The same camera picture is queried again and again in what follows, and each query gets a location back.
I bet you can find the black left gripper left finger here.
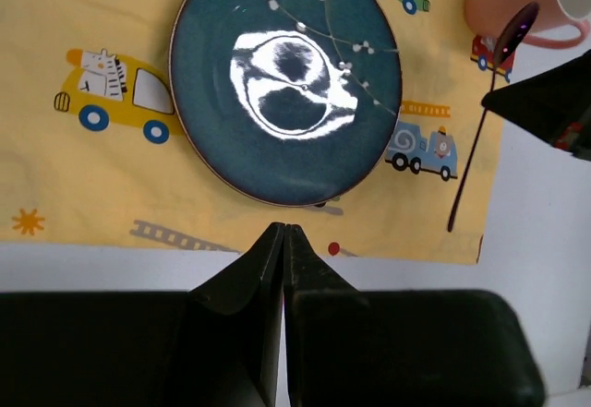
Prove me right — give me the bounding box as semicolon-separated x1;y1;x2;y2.
187;222;284;406

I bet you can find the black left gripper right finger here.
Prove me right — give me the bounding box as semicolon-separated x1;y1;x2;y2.
283;224;360;406

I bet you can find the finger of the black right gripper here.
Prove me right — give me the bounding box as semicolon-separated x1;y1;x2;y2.
481;52;591;162

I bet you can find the purple metallic spoon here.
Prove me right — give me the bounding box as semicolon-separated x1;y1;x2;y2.
447;2;539;233

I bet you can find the yellow car-print cloth placemat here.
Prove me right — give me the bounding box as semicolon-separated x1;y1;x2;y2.
1;0;503;265

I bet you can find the teal ceramic plate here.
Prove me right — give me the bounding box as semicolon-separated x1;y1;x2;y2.
168;0;402;207

